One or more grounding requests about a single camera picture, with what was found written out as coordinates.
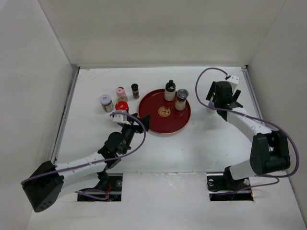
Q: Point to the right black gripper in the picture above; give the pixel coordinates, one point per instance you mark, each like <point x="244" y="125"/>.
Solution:
<point x="211" y="92"/>

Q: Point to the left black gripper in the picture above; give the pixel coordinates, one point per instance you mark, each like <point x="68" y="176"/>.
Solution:
<point x="138" y="128"/>

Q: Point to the blue label silver cap bottle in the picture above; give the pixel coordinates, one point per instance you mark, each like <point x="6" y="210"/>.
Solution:
<point x="211" y="108"/>

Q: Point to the clear cap pepper grinder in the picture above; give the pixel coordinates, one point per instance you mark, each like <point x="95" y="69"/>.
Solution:
<point x="180" y="103"/>

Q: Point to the black knob salt grinder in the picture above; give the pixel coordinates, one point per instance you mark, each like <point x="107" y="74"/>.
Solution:
<point x="170" y="90"/>

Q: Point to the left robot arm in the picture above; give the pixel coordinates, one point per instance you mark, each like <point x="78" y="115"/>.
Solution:
<point x="86" y="176"/>

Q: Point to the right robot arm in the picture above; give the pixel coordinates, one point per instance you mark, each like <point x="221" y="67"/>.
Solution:
<point x="269" y="149"/>

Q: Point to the red lid sauce jar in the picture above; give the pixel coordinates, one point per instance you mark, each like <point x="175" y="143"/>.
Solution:
<point x="122" y="106"/>

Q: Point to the pink lid spice bottle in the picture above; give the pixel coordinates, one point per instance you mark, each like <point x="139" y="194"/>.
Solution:
<point x="121" y="94"/>

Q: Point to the black lid spice bottle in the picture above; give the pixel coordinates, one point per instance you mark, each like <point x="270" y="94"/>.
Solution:
<point x="135" y="91"/>

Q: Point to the dark jar white lid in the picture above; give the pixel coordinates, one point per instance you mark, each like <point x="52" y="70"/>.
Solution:
<point x="106" y="102"/>

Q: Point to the red round tray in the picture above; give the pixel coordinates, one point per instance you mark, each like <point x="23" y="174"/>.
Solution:
<point x="164" y="117"/>

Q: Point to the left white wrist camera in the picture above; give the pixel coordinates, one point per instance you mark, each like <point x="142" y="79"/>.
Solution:
<point x="120" y="116"/>

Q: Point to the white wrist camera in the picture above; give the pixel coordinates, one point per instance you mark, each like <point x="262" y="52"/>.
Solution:
<point x="233" y="80"/>
<point x="120" y="116"/>

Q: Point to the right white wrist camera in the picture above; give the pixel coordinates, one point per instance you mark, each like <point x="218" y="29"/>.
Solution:
<point x="233" y="80"/>

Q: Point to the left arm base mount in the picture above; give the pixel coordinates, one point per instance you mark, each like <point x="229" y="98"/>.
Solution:
<point x="108" y="189"/>

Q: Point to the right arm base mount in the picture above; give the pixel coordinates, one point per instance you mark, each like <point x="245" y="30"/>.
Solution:
<point x="222" y="187"/>

